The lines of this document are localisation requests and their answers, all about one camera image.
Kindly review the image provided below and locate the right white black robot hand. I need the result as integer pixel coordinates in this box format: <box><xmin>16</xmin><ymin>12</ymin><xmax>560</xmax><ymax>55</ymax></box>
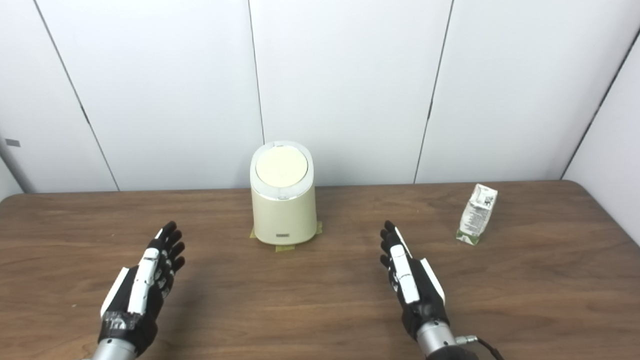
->
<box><xmin>379</xmin><ymin>220</ymin><xmax>450</xmax><ymax>342</ymax></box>

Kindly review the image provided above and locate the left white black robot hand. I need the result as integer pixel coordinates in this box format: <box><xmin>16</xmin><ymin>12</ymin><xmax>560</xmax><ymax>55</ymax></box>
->
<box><xmin>98</xmin><ymin>221</ymin><xmax>186</xmax><ymax>357</ymax></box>

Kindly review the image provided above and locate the white green milk carton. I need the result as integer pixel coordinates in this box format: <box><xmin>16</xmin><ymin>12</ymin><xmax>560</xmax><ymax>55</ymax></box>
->
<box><xmin>455</xmin><ymin>183</ymin><xmax>499</xmax><ymax>246</ymax></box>

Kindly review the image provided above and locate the cream-colored lidded bin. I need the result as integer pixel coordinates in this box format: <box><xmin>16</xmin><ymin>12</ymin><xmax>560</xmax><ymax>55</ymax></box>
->
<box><xmin>249</xmin><ymin>140</ymin><xmax>318</xmax><ymax>246</ymax></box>

